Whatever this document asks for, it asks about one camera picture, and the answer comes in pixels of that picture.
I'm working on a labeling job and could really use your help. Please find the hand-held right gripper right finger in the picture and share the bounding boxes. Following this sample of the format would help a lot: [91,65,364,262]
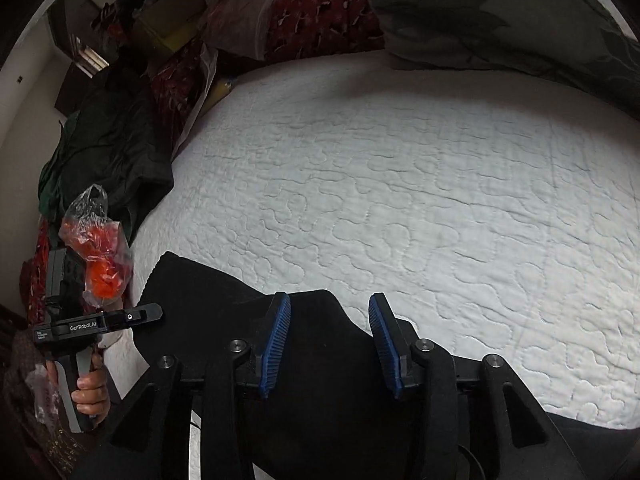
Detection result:
[368,293,588,480]

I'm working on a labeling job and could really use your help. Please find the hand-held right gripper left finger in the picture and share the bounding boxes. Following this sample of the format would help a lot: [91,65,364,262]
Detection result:
[70,291,292,480]

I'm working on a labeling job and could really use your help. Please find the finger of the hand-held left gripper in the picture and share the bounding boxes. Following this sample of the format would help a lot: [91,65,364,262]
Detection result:
[105,303,165,334]

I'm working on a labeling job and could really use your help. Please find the black pants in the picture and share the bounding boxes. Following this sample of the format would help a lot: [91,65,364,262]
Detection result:
[131,251,640,480]

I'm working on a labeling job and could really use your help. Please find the person's left hand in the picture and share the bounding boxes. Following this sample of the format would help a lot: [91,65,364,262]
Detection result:
[70,349,112,421]

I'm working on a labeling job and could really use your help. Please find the red patterned cloth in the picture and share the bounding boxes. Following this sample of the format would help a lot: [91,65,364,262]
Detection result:
[22,220,61,321]
[150,42,218,136]

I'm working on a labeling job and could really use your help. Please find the orange item in clear bag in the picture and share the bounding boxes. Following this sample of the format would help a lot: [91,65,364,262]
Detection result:
[59,185,133,308]

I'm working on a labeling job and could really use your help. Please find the white quilted bedspread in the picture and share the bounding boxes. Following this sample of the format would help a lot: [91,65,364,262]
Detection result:
[102,50,640,431]

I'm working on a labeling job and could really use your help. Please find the dark green cloth pile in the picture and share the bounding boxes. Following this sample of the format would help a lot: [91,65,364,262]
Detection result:
[39,65,175,246]

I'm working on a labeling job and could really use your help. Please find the window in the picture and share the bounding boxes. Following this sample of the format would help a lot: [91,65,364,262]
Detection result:
[70,32,110,78]

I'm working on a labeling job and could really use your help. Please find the cardboard box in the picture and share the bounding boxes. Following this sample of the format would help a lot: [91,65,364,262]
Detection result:
[132,0,211,56]

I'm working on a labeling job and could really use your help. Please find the red cloth in plastic bag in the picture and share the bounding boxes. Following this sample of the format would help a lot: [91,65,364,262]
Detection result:
[205,0,386,66]

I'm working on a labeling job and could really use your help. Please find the grey floral pillow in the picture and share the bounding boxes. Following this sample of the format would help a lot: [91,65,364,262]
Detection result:
[350,0,640,121]

